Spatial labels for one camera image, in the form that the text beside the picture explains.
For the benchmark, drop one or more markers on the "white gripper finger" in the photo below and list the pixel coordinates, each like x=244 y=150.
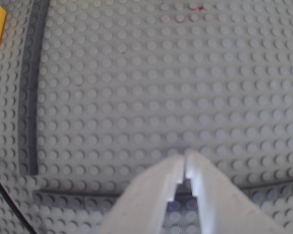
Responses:
x=222 y=207
x=141 y=207

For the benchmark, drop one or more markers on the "grey Lego baseplate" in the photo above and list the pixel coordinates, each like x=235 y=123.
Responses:
x=161 y=85

